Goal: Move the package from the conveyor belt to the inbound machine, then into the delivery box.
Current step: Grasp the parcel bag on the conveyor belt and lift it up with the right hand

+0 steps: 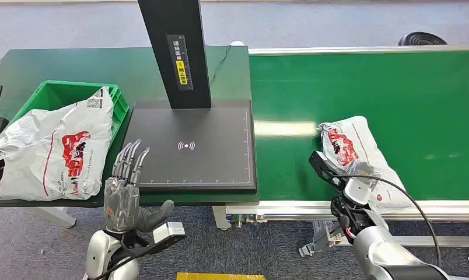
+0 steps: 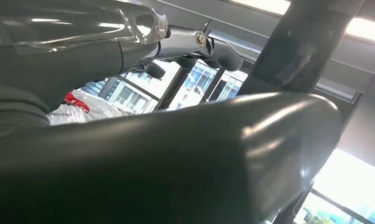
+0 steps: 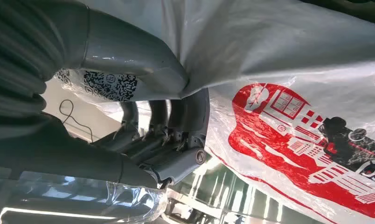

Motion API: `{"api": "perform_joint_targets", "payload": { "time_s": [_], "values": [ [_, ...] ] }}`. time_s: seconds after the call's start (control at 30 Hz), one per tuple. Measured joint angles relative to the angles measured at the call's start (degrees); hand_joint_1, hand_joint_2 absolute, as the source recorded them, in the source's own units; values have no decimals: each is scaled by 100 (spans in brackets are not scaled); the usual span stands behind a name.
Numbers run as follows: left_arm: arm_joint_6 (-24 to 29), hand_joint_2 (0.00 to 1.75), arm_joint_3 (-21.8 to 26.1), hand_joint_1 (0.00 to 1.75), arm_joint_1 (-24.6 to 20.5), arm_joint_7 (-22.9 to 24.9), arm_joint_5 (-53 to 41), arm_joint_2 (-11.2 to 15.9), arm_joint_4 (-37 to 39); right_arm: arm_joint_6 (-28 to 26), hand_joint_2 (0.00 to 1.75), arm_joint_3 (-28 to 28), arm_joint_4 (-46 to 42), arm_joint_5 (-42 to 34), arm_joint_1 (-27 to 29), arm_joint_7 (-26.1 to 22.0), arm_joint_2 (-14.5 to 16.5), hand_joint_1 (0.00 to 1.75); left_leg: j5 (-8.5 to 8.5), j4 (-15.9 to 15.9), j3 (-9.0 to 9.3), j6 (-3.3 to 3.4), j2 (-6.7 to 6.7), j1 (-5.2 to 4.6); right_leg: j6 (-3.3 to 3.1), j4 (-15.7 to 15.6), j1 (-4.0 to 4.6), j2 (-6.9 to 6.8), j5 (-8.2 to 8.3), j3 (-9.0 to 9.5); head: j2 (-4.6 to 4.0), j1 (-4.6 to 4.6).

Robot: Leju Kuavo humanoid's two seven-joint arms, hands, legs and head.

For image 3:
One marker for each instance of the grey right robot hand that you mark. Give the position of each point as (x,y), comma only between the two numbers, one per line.
(128,52)

